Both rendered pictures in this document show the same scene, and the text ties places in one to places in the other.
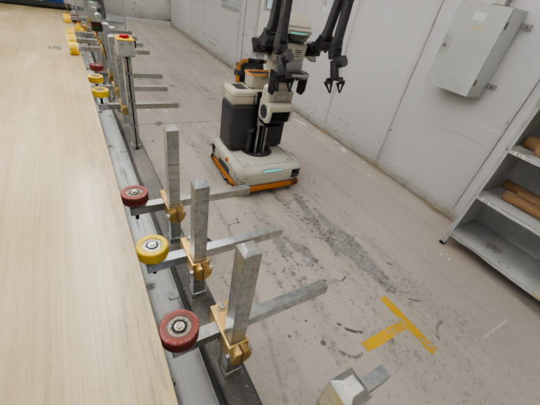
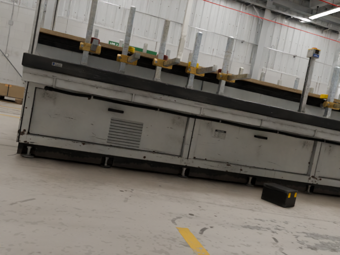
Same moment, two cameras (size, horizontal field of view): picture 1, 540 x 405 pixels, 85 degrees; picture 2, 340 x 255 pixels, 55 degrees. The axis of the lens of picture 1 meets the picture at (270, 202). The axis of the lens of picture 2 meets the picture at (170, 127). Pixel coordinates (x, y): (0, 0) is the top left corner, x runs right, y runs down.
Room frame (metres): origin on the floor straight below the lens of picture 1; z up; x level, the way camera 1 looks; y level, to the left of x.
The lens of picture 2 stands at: (1.27, -2.10, 0.52)
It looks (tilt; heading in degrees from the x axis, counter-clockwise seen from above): 3 degrees down; 109
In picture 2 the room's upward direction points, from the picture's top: 11 degrees clockwise
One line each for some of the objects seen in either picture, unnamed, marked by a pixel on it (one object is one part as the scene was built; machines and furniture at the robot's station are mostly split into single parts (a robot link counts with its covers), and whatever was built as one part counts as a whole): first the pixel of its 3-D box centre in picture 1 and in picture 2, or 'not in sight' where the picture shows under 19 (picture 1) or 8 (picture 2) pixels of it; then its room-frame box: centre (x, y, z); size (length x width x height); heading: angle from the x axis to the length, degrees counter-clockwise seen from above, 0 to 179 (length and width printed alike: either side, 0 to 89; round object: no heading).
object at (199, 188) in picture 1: (198, 253); (193, 65); (0.56, 0.17, 0.87); 0.04 x 0.04 x 0.48; 36
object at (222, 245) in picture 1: (220, 246); (201, 71); (0.64, 0.12, 0.83); 0.43 x 0.03 x 0.04; 126
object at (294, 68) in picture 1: (288, 78); not in sight; (2.23, 0.05, 0.99); 0.28 x 0.16 x 0.22; 126
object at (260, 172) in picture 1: (254, 161); not in sight; (2.46, 0.22, 0.16); 0.67 x 0.64 x 0.25; 36
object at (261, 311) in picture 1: (258, 312); (168, 63); (0.44, -0.03, 0.83); 0.43 x 0.03 x 0.04; 126
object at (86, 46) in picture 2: not in sight; (90, 48); (-0.03, -0.26, 0.82); 0.14 x 0.06 x 0.05; 36
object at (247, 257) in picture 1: (236, 324); (161, 53); (0.36, 0.02, 0.90); 0.04 x 0.04 x 0.48; 36
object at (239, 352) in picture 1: (229, 332); (162, 64); (0.38, 0.03, 0.83); 0.14 x 0.06 x 0.05; 36
